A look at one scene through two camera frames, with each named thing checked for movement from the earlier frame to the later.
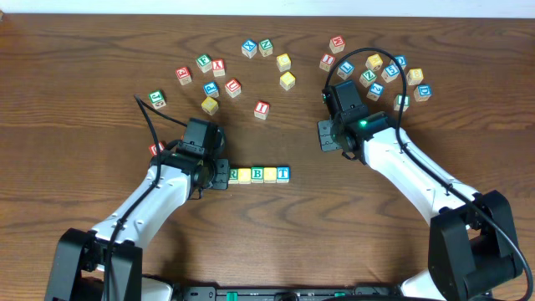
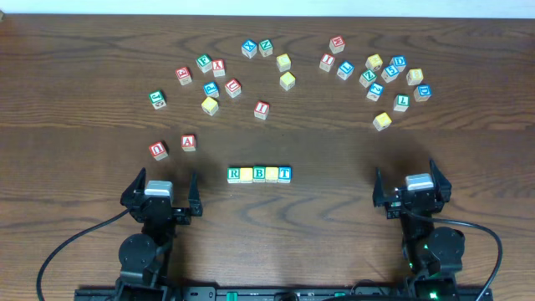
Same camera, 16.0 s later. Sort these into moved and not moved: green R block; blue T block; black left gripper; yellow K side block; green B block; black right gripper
Moved: black left gripper; black right gripper
Not moved: green B block; yellow K side block; green R block; blue T block
